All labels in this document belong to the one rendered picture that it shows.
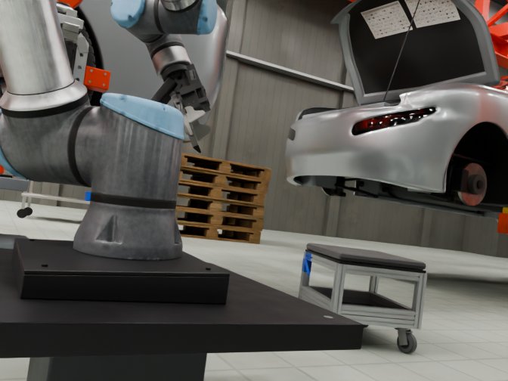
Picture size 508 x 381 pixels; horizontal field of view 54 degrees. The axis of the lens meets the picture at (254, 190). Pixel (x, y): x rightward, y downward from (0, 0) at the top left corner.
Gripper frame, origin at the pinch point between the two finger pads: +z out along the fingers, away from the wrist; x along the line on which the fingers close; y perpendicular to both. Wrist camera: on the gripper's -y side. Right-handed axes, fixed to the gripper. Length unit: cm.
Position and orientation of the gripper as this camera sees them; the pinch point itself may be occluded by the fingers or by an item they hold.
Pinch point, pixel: (193, 147)
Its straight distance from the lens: 122.1
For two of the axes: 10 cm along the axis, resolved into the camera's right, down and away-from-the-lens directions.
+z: 3.6, 9.2, -1.8
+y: 9.3, -3.5, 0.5
